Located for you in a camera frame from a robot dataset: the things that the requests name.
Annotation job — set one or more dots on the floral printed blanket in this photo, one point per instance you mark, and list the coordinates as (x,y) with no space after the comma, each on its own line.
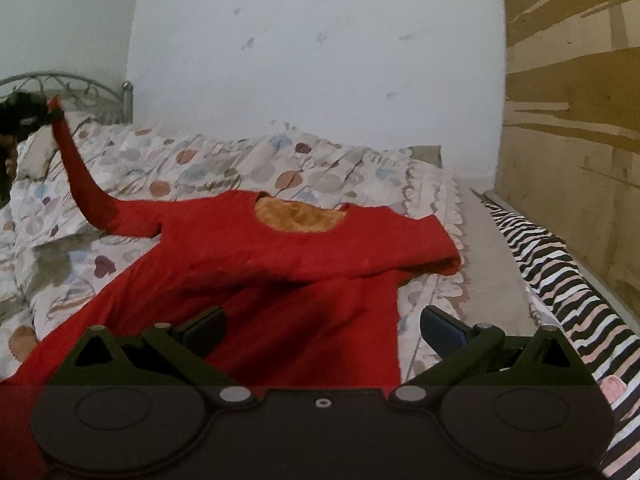
(300,160)

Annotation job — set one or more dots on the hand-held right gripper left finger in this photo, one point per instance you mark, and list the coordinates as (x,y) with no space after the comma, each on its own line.
(202,329)

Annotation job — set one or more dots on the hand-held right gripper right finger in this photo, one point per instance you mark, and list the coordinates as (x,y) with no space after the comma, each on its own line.
(441,331)

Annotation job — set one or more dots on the zebra striped cloth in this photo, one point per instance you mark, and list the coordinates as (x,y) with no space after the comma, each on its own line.
(550,270)

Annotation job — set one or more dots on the worn wooden board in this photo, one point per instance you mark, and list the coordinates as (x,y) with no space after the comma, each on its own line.
(575,110)

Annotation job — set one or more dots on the red knit sweater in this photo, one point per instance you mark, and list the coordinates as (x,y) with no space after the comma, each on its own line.
(300,265)

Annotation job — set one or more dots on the beige bed sheet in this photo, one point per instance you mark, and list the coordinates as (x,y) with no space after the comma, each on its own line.
(490,270)

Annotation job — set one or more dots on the metal bed headboard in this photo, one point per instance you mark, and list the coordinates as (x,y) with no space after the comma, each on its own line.
(75,82)

